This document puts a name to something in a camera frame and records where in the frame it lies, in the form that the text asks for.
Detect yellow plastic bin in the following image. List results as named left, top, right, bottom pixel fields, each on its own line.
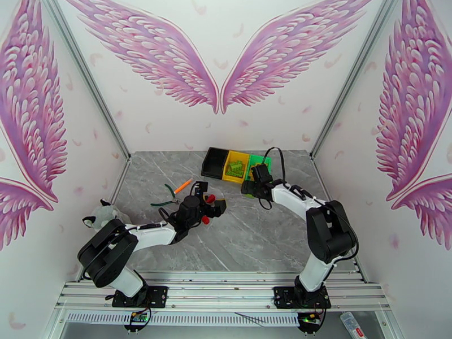
left=221, top=150, right=251, bottom=184

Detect orange pen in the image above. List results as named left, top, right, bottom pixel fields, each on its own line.
left=173, top=179, right=194, bottom=194

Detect green plastic bin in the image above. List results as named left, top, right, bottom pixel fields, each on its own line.
left=244, top=154, right=273, bottom=184

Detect black plastic bin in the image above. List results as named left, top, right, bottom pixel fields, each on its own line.
left=201, top=147, right=229, bottom=180

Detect grey white plush husky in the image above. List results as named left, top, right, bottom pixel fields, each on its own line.
left=82, top=199, right=132, bottom=229

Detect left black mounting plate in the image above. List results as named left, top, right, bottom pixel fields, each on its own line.
left=112, top=285, right=169, bottom=308

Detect black mounting plate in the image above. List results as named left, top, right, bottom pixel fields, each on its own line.
left=112, top=285, right=169, bottom=308
left=273, top=286, right=332, bottom=310

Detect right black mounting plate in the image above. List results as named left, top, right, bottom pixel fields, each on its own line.
left=273, top=286, right=332, bottom=310

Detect left small circuit board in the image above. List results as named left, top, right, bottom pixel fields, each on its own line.
left=123, top=312, right=153, bottom=332

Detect small circuit board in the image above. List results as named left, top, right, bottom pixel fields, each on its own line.
left=297, top=312, right=324, bottom=332
left=123, top=312, right=153, bottom=332

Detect right small circuit board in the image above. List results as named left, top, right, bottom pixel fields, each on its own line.
left=297, top=312, right=324, bottom=332

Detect green handled pliers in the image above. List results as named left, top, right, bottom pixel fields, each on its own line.
left=150, top=183, right=182, bottom=212

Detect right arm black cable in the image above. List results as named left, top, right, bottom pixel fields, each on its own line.
left=259, top=147, right=359, bottom=268

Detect left aluminium table edge rail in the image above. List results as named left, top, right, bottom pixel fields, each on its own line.
left=109, top=158, right=132, bottom=205

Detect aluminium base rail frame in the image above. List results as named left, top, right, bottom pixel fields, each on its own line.
left=54, top=271, right=393, bottom=313

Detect white slotted cable duct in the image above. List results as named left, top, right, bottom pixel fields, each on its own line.
left=65, top=312, right=301, bottom=327

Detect right aluminium frame post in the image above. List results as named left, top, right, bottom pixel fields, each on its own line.
left=310, top=0, right=404, bottom=162

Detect aluminium frame post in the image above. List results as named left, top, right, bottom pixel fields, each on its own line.
left=310, top=0, right=404, bottom=162
left=38, top=0, right=132, bottom=162

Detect left aluminium frame post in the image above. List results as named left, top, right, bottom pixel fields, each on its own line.
left=38, top=0, right=132, bottom=162

